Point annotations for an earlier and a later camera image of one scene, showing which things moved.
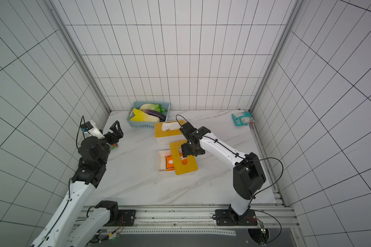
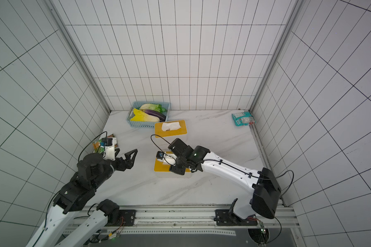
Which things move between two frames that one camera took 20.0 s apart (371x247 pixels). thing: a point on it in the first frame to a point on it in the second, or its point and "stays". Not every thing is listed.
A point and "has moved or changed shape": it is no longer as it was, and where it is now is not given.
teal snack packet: (242, 119) stays
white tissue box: (161, 160) to (169, 174)
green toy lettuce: (157, 107) stays
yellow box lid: (180, 168) has moved or changed shape
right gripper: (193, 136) to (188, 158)
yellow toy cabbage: (140, 116) stays
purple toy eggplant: (161, 117) stays
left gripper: (118, 132) to (129, 163)
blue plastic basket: (145, 124) stays
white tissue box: (167, 140) stays
